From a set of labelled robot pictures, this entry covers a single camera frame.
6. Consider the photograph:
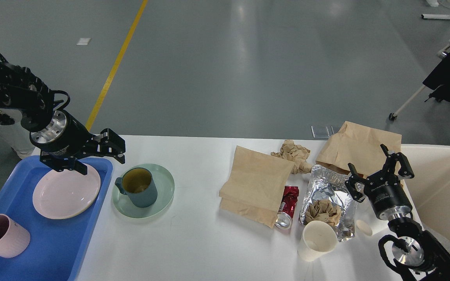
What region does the large brown paper bag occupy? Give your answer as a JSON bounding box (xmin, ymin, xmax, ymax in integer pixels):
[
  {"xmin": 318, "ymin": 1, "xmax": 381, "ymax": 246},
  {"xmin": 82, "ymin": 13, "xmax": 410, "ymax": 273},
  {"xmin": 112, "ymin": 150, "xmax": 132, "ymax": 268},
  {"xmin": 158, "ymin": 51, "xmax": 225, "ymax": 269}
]
[{"xmin": 218, "ymin": 146, "xmax": 294, "ymax": 228}]

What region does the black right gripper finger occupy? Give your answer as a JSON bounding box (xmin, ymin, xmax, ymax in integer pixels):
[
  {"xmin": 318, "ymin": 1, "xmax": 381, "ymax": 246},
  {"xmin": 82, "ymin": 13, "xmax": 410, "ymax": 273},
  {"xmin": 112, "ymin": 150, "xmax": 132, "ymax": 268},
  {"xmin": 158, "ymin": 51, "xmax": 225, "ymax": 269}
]
[
  {"xmin": 380, "ymin": 144, "xmax": 414, "ymax": 181},
  {"xmin": 345, "ymin": 163, "xmax": 368, "ymax": 203}
]

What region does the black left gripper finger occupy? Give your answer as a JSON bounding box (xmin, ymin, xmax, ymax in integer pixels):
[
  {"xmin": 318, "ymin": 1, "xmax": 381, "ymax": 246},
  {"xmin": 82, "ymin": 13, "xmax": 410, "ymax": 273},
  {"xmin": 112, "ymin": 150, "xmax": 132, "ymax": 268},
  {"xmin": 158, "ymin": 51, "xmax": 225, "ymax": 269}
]
[
  {"xmin": 39, "ymin": 155, "xmax": 88, "ymax": 175},
  {"xmin": 89, "ymin": 128, "xmax": 126, "ymax": 164}
]

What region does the beige plastic bin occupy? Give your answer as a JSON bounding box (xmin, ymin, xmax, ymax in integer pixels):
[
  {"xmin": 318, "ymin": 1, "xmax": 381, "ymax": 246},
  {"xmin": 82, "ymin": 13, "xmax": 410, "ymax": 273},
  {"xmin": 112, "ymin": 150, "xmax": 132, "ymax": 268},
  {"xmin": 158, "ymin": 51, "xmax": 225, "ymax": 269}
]
[{"xmin": 402, "ymin": 144, "xmax": 450, "ymax": 241}]

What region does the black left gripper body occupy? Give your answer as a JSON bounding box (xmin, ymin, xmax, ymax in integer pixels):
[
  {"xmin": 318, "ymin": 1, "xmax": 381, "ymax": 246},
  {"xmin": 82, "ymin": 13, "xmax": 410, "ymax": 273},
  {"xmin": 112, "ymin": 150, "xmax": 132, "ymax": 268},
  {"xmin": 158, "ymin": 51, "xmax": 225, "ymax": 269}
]
[{"xmin": 30, "ymin": 110, "xmax": 93, "ymax": 160}]

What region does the person in white trousers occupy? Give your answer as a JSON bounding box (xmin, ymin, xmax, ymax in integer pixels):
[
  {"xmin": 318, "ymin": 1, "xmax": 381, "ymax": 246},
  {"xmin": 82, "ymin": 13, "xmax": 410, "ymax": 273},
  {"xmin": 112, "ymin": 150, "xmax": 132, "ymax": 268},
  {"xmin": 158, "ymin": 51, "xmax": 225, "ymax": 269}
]
[{"xmin": 0, "ymin": 108, "xmax": 36, "ymax": 159}]

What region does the rear brown paper bag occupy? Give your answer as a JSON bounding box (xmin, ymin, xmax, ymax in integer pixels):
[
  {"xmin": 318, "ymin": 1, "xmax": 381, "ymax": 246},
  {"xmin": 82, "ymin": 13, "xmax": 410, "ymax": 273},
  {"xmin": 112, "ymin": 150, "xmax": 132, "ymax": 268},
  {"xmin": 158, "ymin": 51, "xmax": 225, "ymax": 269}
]
[{"xmin": 316, "ymin": 121, "xmax": 402, "ymax": 177}]

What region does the crumpled brown paper ball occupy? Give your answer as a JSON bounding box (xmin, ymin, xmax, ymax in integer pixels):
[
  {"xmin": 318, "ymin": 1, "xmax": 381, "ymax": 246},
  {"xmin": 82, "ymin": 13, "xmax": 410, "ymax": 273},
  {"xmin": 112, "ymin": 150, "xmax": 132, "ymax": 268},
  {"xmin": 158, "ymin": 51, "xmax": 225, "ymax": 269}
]
[{"xmin": 270, "ymin": 139, "xmax": 313, "ymax": 174}]

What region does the blue plastic tray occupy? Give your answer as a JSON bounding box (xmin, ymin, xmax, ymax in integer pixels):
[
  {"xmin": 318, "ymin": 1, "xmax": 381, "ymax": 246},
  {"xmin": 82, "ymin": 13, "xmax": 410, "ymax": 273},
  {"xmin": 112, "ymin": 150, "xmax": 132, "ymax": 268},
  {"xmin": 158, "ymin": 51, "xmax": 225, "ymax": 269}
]
[{"xmin": 0, "ymin": 155, "xmax": 113, "ymax": 281}]

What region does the silver foil bag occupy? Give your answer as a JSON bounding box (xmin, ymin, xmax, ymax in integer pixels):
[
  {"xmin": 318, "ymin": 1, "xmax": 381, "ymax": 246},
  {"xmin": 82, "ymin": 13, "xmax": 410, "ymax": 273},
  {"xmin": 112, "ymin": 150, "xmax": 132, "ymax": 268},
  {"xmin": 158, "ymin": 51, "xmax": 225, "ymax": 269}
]
[{"xmin": 298, "ymin": 164, "xmax": 357, "ymax": 242}]

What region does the small white paper cup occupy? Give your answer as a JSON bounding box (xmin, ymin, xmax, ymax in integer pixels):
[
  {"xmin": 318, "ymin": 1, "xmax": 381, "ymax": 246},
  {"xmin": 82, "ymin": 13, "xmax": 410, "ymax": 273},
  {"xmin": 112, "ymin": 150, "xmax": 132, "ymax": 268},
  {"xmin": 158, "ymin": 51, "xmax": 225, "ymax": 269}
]
[{"xmin": 355, "ymin": 219, "xmax": 373, "ymax": 236}]

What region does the green plate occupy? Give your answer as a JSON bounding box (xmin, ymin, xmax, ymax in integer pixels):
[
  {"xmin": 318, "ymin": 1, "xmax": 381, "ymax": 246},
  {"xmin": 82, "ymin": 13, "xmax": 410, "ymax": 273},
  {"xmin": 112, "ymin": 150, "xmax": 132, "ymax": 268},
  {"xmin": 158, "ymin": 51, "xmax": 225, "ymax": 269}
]
[{"xmin": 112, "ymin": 164, "xmax": 175, "ymax": 219}]

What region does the crushed red soda can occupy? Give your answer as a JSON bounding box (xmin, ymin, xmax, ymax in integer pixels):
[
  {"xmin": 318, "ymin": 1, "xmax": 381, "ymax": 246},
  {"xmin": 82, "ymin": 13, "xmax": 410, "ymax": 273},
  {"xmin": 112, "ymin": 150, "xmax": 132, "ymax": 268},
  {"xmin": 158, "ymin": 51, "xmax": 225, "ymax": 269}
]
[{"xmin": 275, "ymin": 186, "xmax": 299, "ymax": 229}]

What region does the dark teal mug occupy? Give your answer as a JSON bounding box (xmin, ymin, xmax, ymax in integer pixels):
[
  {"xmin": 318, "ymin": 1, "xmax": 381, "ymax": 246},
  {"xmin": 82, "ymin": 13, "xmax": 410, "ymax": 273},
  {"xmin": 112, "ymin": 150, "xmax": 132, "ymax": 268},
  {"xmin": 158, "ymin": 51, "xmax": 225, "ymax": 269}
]
[{"xmin": 114, "ymin": 167, "xmax": 158, "ymax": 208}]

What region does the crumpled paper on foil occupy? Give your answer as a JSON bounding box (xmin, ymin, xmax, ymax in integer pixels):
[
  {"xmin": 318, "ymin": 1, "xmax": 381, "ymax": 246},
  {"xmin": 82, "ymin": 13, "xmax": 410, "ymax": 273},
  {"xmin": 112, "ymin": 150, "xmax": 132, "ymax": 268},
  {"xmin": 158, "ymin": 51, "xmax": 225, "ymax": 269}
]
[{"xmin": 305, "ymin": 199, "xmax": 342, "ymax": 227}]

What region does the pink mug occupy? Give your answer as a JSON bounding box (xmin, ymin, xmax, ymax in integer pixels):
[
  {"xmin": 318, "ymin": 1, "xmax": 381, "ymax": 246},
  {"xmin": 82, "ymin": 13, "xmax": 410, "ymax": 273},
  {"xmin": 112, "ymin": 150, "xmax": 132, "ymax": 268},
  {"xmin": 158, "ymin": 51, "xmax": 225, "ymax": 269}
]
[{"xmin": 0, "ymin": 213, "xmax": 31, "ymax": 258}]

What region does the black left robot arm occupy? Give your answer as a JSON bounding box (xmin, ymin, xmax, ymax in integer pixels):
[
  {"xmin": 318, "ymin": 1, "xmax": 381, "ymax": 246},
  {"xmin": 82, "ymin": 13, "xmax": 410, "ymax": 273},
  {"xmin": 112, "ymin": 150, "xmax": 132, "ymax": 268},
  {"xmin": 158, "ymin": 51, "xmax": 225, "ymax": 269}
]
[{"xmin": 0, "ymin": 53, "xmax": 126, "ymax": 175}]

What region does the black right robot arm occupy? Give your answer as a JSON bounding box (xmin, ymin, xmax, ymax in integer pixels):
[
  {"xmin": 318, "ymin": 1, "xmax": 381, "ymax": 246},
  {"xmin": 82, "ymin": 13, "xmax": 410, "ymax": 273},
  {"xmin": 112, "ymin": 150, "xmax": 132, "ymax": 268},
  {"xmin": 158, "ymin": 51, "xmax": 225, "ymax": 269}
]
[{"xmin": 345, "ymin": 144, "xmax": 450, "ymax": 281}]

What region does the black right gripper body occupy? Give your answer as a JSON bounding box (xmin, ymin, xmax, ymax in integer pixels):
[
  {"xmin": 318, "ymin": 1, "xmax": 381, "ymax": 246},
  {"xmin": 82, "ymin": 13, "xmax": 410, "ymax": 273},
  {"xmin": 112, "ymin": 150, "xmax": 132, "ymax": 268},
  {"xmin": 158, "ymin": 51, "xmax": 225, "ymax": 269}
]
[{"xmin": 364, "ymin": 174, "xmax": 413, "ymax": 219}]

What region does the pink plate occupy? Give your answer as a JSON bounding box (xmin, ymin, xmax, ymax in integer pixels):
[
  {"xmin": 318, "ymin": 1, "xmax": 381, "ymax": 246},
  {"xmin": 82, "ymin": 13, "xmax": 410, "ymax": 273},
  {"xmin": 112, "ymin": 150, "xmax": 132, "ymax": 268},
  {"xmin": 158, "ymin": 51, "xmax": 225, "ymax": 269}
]
[{"xmin": 32, "ymin": 164, "xmax": 101, "ymax": 219}]

